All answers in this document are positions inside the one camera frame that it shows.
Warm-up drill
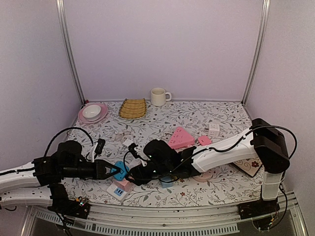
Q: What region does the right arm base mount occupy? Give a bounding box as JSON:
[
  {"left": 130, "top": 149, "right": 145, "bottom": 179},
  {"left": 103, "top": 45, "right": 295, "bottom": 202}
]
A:
[{"left": 237, "top": 199, "right": 280, "bottom": 219}]

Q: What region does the right aluminium corner post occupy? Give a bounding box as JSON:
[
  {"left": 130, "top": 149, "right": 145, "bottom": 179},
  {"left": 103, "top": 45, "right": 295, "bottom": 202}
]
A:
[{"left": 241, "top": 0, "right": 271, "bottom": 107}]

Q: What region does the aluminium front rail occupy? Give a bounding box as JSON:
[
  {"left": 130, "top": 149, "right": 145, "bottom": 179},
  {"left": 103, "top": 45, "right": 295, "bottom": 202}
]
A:
[{"left": 20, "top": 189, "right": 308, "bottom": 236}]

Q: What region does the small pink plug adapter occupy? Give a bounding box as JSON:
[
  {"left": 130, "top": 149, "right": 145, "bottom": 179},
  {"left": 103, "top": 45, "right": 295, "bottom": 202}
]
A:
[{"left": 197, "top": 135, "right": 212, "bottom": 146}]

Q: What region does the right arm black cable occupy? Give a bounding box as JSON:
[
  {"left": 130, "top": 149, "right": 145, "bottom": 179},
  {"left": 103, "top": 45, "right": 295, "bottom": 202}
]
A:
[{"left": 123, "top": 125, "right": 297, "bottom": 182}]

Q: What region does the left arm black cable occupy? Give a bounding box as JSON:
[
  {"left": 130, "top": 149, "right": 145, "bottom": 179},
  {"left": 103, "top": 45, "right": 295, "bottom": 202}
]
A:
[{"left": 43, "top": 126, "right": 94, "bottom": 158}]

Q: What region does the white power strip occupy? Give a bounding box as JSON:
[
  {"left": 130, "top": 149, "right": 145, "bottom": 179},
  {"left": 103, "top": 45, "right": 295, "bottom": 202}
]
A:
[{"left": 106, "top": 183, "right": 136, "bottom": 202}]

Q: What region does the floral square tray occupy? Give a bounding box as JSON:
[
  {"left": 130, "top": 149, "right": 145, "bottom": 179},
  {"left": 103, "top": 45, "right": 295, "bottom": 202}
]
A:
[{"left": 233, "top": 157, "right": 262, "bottom": 177}]

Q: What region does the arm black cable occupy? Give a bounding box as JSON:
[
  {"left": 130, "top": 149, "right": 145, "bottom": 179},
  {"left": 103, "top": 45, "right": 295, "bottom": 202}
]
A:
[
  {"left": 43, "top": 126, "right": 94, "bottom": 158},
  {"left": 123, "top": 125, "right": 297, "bottom": 182}
]

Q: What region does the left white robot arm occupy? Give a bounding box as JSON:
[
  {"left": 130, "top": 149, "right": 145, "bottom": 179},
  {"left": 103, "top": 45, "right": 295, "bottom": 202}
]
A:
[{"left": 0, "top": 139, "right": 121, "bottom": 213}]

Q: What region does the round pink socket hub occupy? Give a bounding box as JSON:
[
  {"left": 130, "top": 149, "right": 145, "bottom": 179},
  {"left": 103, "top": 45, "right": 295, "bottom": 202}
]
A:
[{"left": 193, "top": 172, "right": 213, "bottom": 182}]

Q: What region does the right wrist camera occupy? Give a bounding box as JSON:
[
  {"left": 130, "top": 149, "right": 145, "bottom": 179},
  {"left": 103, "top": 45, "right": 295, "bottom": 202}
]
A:
[{"left": 128, "top": 143, "right": 148, "bottom": 167}]

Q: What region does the cream ceramic mug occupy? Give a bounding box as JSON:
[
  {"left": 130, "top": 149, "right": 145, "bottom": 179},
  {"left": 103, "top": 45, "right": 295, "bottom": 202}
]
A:
[{"left": 151, "top": 88, "right": 172, "bottom": 107}]

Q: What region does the yellow bamboo tray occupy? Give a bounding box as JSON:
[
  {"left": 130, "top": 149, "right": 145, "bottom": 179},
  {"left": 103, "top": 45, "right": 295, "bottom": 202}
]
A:
[{"left": 119, "top": 98, "right": 147, "bottom": 120}]

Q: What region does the white floral cube adapter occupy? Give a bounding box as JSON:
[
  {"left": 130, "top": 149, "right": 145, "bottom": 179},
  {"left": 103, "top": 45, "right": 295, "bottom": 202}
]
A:
[{"left": 208, "top": 122, "right": 220, "bottom": 137}]

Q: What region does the left aluminium corner post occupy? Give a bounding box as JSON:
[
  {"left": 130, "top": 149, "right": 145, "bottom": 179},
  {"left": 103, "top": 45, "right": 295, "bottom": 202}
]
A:
[{"left": 56, "top": 0, "right": 86, "bottom": 105}]

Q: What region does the cyan cube adapter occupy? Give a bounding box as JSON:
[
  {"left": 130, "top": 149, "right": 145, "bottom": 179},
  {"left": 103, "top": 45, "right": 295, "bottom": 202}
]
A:
[{"left": 114, "top": 161, "right": 129, "bottom": 181}]

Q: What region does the aluminium corner post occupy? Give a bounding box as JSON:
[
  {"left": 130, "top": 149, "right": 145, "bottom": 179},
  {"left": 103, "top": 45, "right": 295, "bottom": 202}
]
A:
[
  {"left": 56, "top": 0, "right": 86, "bottom": 105},
  {"left": 241, "top": 0, "right": 271, "bottom": 107}
]

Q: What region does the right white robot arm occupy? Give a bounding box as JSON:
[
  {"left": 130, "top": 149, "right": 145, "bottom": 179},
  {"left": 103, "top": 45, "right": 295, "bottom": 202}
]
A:
[{"left": 125, "top": 118, "right": 292, "bottom": 214}]

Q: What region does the pink plate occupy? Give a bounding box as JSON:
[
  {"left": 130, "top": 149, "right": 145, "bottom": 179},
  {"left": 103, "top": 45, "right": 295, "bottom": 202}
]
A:
[{"left": 78, "top": 103, "right": 108, "bottom": 124}]

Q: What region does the pink cube adapter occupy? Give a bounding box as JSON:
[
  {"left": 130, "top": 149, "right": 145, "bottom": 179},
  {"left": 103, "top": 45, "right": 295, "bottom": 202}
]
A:
[{"left": 113, "top": 179, "right": 135, "bottom": 192}]

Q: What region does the white bowl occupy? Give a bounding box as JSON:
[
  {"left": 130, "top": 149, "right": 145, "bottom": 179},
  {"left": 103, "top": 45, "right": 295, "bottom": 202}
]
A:
[{"left": 82, "top": 105, "right": 101, "bottom": 121}]

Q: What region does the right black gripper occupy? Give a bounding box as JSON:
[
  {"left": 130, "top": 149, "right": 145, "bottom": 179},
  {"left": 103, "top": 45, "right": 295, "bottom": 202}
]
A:
[{"left": 126, "top": 162, "right": 171, "bottom": 186}]

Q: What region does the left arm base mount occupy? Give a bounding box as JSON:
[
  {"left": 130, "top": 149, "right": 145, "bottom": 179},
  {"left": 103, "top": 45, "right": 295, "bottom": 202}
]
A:
[{"left": 47, "top": 183, "right": 91, "bottom": 219}]

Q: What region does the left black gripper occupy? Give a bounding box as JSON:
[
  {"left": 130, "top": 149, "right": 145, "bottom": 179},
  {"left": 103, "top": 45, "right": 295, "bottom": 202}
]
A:
[{"left": 61, "top": 159, "right": 121, "bottom": 180}]

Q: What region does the pink power strip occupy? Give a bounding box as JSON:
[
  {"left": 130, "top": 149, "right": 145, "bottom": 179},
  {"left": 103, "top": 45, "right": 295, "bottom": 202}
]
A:
[{"left": 168, "top": 127, "right": 195, "bottom": 149}]

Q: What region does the light blue plug adapter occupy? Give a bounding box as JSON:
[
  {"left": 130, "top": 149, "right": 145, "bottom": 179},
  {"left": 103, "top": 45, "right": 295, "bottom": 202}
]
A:
[{"left": 160, "top": 180, "right": 173, "bottom": 189}]

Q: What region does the white charger with prongs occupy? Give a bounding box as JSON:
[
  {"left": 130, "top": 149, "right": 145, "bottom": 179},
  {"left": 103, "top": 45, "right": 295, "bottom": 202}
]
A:
[{"left": 123, "top": 139, "right": 134, "bottom": 148}]

